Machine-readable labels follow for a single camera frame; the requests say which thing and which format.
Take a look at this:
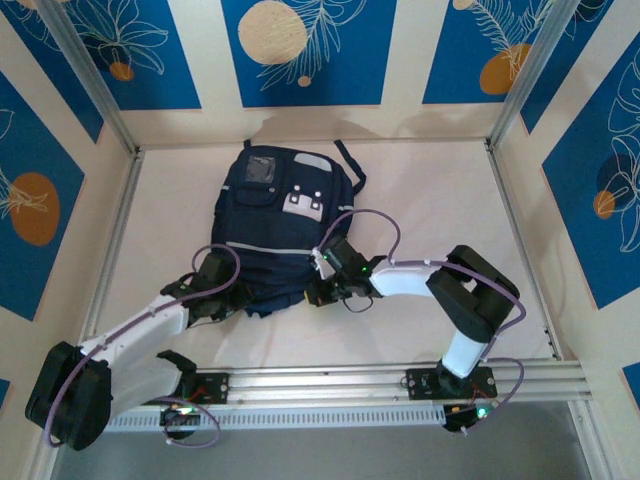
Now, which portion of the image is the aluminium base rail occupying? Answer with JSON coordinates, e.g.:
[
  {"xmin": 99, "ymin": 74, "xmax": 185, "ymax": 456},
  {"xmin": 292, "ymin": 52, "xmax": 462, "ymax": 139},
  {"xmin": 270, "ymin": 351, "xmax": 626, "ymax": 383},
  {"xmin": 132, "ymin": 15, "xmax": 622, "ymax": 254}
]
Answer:
[{"xmin": 42, "ymin": 359, "xmax": 594, "ymax": 414}]

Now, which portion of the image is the navy blue backpack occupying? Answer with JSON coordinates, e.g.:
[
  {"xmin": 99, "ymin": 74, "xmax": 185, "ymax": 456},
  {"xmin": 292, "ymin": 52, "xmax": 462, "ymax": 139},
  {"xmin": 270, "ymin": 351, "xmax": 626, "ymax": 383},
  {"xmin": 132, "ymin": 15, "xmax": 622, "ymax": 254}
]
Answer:
[{"xmin": 212, "ymin": 139, "xmax": 367, "ymax": 319}]

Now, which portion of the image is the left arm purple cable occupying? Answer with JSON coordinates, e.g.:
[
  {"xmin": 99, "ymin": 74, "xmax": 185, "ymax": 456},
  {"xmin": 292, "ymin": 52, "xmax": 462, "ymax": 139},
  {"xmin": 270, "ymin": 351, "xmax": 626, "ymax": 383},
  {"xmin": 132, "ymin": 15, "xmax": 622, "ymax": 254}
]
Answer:
[{"xmin": 43, "ymin": 244, "xmax": 244, "ymax": 451}]

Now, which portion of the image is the aluminium table side rail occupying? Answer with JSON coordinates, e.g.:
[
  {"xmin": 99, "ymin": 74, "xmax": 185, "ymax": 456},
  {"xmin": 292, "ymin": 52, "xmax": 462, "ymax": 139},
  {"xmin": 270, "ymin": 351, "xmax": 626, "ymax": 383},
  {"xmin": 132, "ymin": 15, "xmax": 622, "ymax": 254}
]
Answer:
[
  {"xmin": 72, "ymin": 149, "xmax": 146, "ymax": 372},
  {"xmin": 484, "ymin": 142, "xmax": 564, "ymax": 361}
]

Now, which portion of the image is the aluminium frame post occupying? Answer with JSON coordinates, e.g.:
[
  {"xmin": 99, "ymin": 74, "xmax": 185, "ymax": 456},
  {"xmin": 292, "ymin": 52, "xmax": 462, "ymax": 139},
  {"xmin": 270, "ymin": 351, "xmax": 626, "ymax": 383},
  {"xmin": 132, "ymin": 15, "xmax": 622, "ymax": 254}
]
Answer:
[
  {"xmin": 37, "ymin": 0, "xmax": 140, "ymax": 157},
  {"xmin": 487, "ymin": 0, "xmax": 586, "ymax": 151}
]

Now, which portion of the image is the white slotted cable duct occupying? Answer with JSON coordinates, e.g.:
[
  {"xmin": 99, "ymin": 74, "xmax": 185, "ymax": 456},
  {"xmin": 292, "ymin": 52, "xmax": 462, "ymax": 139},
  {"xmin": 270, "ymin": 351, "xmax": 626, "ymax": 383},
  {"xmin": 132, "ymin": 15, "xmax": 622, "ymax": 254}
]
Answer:
[{"xmin": 107, "ymin": 404, "xmax": 447, "ymax": 434}]

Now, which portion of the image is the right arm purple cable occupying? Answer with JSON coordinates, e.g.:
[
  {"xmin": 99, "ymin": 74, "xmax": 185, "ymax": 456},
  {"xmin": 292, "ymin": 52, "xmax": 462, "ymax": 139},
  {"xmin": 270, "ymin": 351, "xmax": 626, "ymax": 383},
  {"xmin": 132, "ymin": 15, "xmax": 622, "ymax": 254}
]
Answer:
[{"xmin": 322, "ymin": 208, "xmax": 527, "ymax": 436}]

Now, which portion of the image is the black controller box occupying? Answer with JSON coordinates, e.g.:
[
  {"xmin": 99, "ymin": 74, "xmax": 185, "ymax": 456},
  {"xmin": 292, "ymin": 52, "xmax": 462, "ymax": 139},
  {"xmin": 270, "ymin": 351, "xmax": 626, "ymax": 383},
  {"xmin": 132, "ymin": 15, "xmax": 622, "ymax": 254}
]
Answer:
[
  {"xmin": 442, "ymin": 402, "xmax": 496, "ymax": 436},
  {"xmin": 159, "ymin": 405, "xmax": 201, "ymax": 441}
]

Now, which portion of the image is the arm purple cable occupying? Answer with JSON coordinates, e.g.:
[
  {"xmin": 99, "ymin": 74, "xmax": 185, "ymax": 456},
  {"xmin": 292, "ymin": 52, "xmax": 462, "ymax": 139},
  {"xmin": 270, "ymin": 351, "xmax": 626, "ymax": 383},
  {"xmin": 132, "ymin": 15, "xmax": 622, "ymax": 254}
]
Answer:
[
  {"xmin": 43, "ymin": 244, "xmax": 244, "ymax": 451},
  {"xmin": 322, "ymin": 208, "xmax": 527, "ymax": 436}
]

